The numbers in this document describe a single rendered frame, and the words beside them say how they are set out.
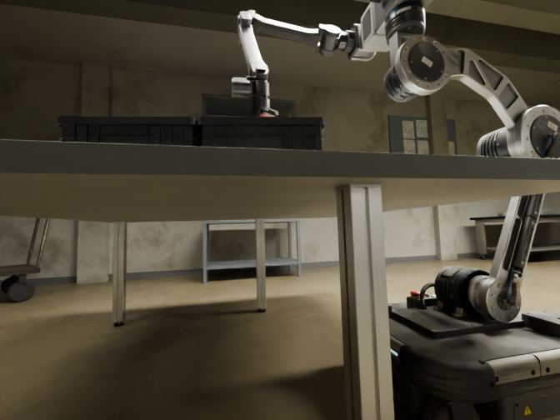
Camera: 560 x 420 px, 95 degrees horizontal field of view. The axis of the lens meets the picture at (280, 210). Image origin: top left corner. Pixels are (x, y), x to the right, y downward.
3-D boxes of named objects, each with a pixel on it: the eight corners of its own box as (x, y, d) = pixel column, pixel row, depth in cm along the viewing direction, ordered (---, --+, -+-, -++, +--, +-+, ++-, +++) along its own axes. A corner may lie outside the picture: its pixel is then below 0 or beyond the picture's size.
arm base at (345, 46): (359, 47, 116) (357, 22, 117) (342, 46, 115) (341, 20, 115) (350, 60, 125) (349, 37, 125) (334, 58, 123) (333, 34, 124)
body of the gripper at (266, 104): (263, 111, 80) (263, 88, 81) (244, 122, 88) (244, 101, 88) (278, 117, 85) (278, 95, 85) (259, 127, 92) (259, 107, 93)
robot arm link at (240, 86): (265, 63, 89) (262, 87, 96) (231, 59, 86) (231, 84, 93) (268, 83, 82) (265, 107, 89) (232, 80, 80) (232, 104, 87)
